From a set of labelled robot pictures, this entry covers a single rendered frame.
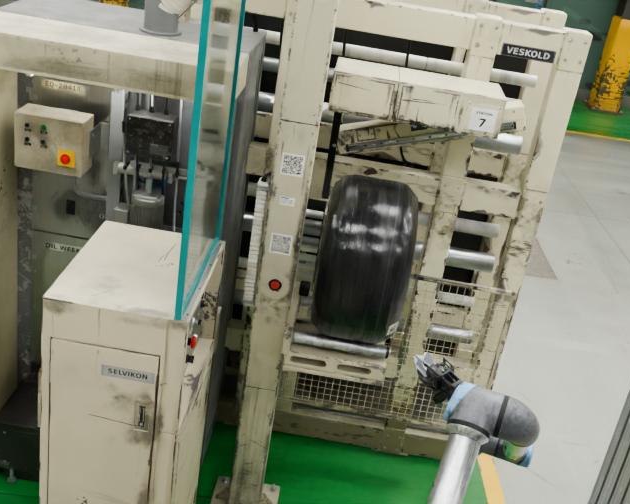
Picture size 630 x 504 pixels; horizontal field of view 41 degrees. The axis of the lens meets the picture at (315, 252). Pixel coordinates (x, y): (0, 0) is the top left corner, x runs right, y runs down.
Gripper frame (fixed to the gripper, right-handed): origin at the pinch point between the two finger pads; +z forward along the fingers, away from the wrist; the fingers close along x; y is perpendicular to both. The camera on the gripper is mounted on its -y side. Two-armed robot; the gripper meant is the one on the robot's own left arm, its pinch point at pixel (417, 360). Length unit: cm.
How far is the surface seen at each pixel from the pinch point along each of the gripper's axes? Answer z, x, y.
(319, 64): 60, -7, 81
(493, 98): 39, -64, 55
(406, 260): 16.4, -8.0, 28.3
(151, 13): 121, 21, 84
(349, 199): 40, -3, 41
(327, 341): 30.1, 15.8, -7.3
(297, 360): 34.8, 26.0, -14.7
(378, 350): 18.2, 2.4, -10.5
